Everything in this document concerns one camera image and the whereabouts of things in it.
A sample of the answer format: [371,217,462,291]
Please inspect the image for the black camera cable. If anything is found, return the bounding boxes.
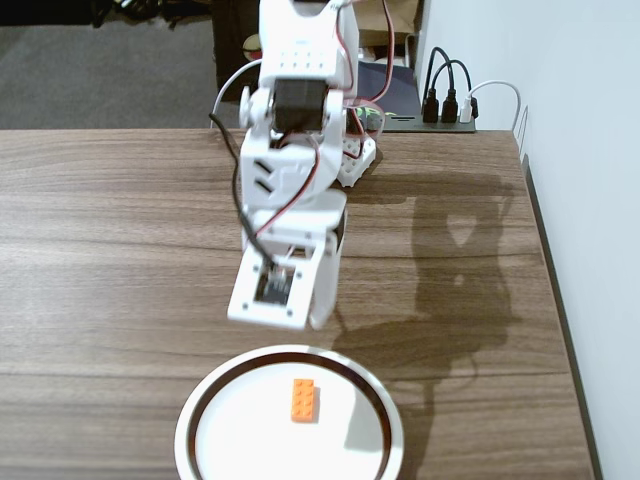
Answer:
[207,113,281,269]

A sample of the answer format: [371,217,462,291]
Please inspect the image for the red yellow round object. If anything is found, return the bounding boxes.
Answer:
[242,33,264,62]

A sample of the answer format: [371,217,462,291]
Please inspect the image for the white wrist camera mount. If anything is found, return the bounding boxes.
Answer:
[226,247,322,334]

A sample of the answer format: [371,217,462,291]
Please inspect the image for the black tangled cables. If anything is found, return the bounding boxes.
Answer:
[92,0,211,31]

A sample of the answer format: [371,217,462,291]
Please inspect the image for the white plate with dark ring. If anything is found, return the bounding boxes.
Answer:
[173,343,405,480]

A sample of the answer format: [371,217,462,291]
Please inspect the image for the red black servo wire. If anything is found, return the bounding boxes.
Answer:
[254,134,321,241]
[349,0,396,109]

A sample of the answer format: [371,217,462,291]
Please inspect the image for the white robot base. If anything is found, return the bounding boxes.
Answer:
[337,134,379,189]

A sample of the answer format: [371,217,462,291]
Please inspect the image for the dark pad with green logo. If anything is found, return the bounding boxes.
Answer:
[357,62,421,119]

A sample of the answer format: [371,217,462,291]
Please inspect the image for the thin white cable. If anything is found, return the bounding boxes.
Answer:
[211,60,262,121]

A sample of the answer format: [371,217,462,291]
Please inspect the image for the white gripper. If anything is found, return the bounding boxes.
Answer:
[241,192,350,331]

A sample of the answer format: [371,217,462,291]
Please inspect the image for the black box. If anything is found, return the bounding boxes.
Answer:
[212,9,264,104]

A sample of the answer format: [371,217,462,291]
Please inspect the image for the orange lego block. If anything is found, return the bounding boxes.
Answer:
[289,378,320,424]

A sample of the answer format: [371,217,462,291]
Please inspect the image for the black usb cable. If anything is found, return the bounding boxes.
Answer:
[432,58,474,125]
[421,46,456,125]

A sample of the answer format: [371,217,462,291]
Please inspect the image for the black usb hub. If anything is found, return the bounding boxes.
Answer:
[374,112,479,135]

